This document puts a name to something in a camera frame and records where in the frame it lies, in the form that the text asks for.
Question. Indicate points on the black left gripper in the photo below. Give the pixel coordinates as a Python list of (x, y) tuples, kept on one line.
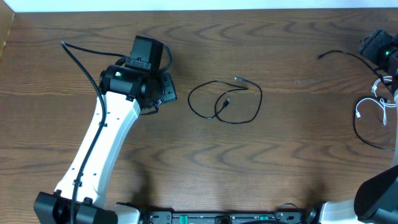
[(170, 88)]

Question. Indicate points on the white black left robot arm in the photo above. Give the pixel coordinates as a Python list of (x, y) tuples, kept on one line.
[(135, 85)]

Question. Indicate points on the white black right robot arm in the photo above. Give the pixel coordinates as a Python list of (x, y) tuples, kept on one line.
[(375, 200)]

